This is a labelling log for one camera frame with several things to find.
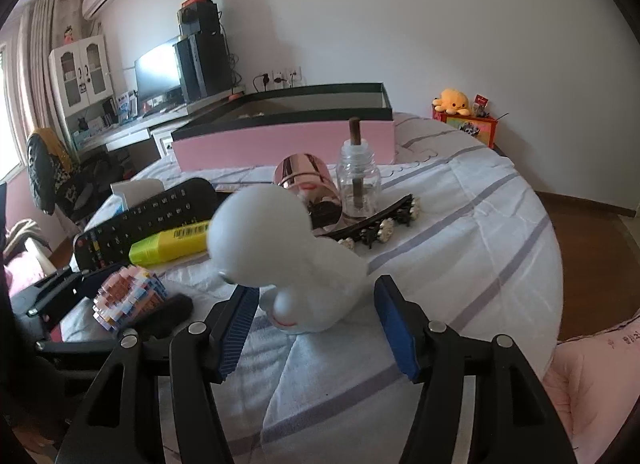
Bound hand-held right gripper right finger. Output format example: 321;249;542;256
374;275;583;464

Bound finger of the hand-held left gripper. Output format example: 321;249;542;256
10;268;121;330
34;328;146;360

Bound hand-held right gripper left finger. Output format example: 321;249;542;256
55;285;260;464

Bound colourful building block cube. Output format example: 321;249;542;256
92;265;167;331

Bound white duck figurine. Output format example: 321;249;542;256
207;187;370;334

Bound black flowered hair clip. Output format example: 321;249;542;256
312;193;421;251

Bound black remote control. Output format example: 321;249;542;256
72;177;219;270

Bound yellow highlighter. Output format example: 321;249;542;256
129;219;213;266

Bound small white box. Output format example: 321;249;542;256
110;179;166;211

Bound clear glass bottle with wick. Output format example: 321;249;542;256
336;117;382;225

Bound rose gold jar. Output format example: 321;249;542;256
274;154;343;230

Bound pink storage box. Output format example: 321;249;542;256
171;83;396;172

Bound black office chair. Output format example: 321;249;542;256
50;149;131;225

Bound white desk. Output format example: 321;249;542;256
72;89;246;155

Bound blue printed box on desk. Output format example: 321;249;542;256
116;90;138;121

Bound red printed box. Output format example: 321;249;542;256
432;107;498;147

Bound pink pillow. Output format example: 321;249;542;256
542;314;640;464

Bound white glass-door cabinet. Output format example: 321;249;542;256
48;34;113;117

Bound beige curtain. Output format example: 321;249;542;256
10;0;83;145

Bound orange octopus plush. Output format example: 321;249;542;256
432;88;472;117

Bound black monitor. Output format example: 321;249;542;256
134;36;182;105

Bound black computer tower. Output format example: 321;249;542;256
173;33;233;101

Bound black speaker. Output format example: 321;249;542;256
177;0;221;38

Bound white wall outlets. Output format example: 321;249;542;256
252;66;303;91

